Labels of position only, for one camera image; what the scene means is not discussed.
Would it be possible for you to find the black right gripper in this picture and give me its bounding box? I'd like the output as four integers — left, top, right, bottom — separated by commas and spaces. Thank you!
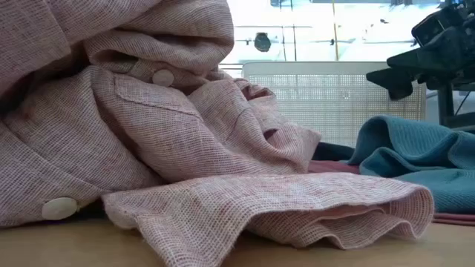
366, 22, 475, 101

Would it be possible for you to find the blue-teal waffle towel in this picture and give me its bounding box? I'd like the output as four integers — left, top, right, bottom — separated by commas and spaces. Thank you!
347, 115, 475, 215

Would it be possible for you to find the dark navy cloth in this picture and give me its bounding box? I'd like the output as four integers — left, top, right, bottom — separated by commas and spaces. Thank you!
312, 142, 356, 162

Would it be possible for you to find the maroon cloth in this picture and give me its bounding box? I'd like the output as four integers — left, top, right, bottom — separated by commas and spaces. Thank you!
307, 159, 475, 227

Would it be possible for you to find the pink woven button shirt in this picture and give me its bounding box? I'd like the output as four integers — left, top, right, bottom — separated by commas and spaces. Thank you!
0, 0, 435, 267

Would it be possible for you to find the white perforated plastic bin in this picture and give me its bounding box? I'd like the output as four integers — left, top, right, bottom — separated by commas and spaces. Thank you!
241, 61, 428, 149

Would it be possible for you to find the round black background object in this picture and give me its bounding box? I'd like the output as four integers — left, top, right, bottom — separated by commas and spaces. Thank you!
254, 32, 272, 53

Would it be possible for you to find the thin black monitor cable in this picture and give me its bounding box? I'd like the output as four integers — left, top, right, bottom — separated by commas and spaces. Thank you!
454, 90, 471, 116

